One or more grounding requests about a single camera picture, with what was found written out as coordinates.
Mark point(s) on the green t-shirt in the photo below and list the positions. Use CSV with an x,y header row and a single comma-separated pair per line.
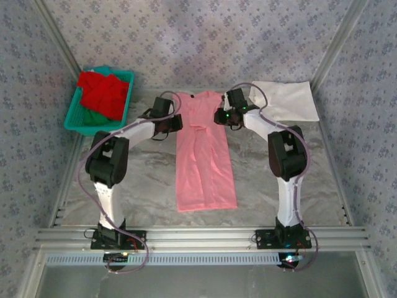
x,y
93,119

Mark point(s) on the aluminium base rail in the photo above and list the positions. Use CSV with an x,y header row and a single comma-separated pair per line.
x,y
201,237

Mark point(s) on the black controller board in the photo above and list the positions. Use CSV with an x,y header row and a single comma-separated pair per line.
x,y
290,259
116,257

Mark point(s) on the pink t-shirt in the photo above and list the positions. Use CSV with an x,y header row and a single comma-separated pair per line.
x,y
201,174

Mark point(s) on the aluminium corner post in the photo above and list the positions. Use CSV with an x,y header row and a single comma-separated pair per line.
x,y
341,40
59,34

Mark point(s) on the red t-shirt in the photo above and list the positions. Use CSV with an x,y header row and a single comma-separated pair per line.
x,y
102,96

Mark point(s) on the aluminium frame leg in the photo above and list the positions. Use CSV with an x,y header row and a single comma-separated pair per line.
x,y
366,276
31,276

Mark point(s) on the teal plastic basket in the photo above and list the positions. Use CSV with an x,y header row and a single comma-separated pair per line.
x,y
73,118

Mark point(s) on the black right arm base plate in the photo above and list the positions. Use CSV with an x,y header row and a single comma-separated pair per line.
x,y
263,239

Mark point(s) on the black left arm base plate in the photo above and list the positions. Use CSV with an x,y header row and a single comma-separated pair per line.
x,y
136,237

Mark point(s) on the white folded t-shirt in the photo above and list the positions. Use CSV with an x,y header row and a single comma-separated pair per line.
x,y
288,99

